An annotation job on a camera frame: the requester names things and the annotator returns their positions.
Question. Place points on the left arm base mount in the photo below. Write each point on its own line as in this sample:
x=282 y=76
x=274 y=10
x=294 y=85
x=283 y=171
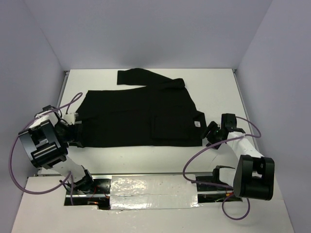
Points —
x=99 y=195

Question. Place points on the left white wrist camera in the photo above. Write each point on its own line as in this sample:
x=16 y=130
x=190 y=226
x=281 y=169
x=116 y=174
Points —
x=70 y=119

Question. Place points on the aluminium rail left edge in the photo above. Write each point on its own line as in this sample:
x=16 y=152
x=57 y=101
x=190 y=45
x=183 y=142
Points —
x=62 y=89

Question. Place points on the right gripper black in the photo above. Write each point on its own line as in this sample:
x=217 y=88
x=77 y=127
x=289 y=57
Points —
x=212 y=127

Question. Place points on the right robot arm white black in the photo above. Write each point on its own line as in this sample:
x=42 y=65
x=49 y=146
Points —
x=253 y=177

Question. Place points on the white foam board front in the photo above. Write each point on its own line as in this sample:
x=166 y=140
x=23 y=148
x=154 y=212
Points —
x=48 y=214

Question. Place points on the aluminium rail right edge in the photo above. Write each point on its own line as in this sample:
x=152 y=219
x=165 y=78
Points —
x=252 y=127

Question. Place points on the black long sleeve shirt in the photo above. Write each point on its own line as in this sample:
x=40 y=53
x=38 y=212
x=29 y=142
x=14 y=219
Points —
x=154 y=111

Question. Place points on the aluminium rail edge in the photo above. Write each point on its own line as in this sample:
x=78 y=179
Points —
x=62 y=89
x=252 y=127

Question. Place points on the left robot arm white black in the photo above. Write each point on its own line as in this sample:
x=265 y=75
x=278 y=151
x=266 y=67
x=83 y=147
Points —
x=82 y=179

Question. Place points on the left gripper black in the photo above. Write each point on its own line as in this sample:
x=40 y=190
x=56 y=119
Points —
x=74 y=137

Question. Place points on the silver foil sheet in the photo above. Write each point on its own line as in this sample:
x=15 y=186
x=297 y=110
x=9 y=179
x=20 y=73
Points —
x=152 y=192

